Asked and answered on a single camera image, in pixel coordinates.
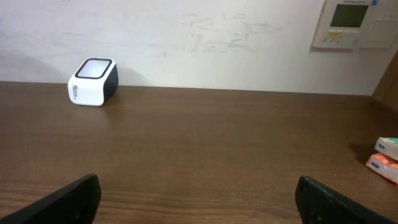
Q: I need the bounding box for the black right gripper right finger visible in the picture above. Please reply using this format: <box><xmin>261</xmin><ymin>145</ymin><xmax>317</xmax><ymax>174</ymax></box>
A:
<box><xmin>295</xmin><ymin>175</ymin><xmax>395</xmax><ymax>224</ymax></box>

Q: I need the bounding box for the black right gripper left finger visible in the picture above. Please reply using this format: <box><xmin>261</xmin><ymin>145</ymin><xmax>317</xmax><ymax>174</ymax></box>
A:
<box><xmin>1</xmin><ymin>174</ymin><xmax>101</xmax><ymax>224</ymax></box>

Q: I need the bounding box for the orange tissue pack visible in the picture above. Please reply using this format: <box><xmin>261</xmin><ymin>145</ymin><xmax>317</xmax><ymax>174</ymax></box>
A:
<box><xmin>366</xmin><ymin>153</ymin><xmax>397</xmax><ymax>184</ymax></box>

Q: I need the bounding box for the green tissue pack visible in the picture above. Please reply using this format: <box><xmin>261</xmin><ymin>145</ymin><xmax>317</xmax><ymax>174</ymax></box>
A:
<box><xmin>374</xmin><ymin>137</ymin><xmax>398</xmax><ymax>161</ymax></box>

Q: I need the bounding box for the white barcode scanner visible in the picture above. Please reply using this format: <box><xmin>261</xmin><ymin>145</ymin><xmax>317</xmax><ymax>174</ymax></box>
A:
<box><xmin>67</xmin><ymin>58</ymin><xmax>119</xmax><ymax>106</ymax></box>

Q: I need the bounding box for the beige wall control panel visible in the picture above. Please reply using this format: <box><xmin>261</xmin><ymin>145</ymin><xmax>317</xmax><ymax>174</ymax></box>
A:
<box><xmin>312</xmin><ymin>0</ymin><xmax>397</xmax><ymax>50</ymax></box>

